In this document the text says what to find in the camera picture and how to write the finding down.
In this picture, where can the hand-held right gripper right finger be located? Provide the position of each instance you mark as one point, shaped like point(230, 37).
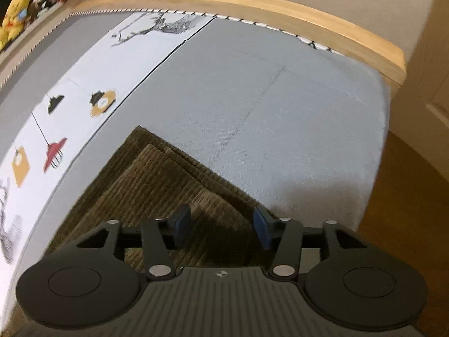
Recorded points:
point(261, 228)

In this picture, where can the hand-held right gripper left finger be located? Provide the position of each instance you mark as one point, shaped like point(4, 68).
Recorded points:
point(182, 226)

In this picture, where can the grey printed bed sheet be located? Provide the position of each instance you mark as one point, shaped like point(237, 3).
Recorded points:
point(280, 112)

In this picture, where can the yellow plush toy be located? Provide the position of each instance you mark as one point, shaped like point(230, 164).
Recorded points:
point(14, 21)

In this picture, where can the wooden bed frame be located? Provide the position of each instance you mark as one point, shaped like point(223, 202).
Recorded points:
point(315, 24)

